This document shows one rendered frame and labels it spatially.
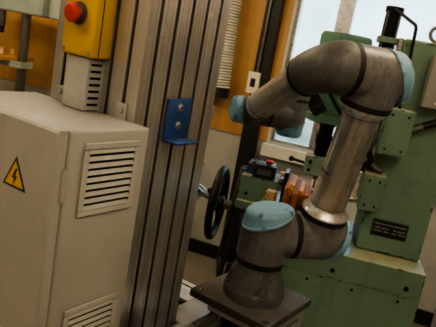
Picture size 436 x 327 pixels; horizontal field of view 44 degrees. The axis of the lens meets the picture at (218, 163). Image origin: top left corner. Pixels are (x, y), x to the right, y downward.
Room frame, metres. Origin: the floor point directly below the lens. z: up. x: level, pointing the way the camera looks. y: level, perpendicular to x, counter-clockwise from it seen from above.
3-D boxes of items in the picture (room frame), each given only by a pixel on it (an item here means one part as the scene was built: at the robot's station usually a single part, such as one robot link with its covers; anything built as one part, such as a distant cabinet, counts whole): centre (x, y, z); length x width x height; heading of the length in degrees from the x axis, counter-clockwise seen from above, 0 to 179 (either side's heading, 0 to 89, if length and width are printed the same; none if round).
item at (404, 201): (1.87, -0.65, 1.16); 0.22 x 0.22 x 0.72; 80
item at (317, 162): (1.92, -0.38, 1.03); 0.14 x 0.07 x 0.09; 80
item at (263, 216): (1.24, -0.15, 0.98); 0.13 x 0.12 x 0.14; 109
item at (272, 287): (1.24, -0.14, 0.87); 0.15 x 0.15 x 0.10
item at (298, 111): (1.52, -0.17, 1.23); 0.11 x 0.08 x 0.11; 109
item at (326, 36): (1.92, -0.36, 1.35); 0.18 x 0.18 x 0.31
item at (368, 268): (1.90, -0.48, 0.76); 0.57 x 0.45 x 0.09; 80
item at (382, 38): (1.90, -0.50, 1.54); 0.08 x 0.08 x 0.17; 80
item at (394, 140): (1.74, -0.54, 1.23); 0.09 x 0.08 x 0.15; 80
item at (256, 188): (1.95, -0.17, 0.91); 0.15 x 0.14 x 0.09; 170
